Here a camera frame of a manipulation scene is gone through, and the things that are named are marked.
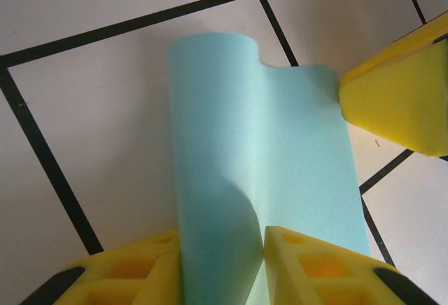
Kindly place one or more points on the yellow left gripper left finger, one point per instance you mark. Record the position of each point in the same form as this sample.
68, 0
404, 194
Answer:
133, 277

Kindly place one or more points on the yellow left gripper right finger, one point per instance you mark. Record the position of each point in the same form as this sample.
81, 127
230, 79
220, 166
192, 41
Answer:
315, 277

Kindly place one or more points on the light blue paper sheet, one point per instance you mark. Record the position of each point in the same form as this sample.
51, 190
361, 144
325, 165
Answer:
280, 144

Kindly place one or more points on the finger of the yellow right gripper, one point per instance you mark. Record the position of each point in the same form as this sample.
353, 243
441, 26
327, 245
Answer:
402, 48
395, 102

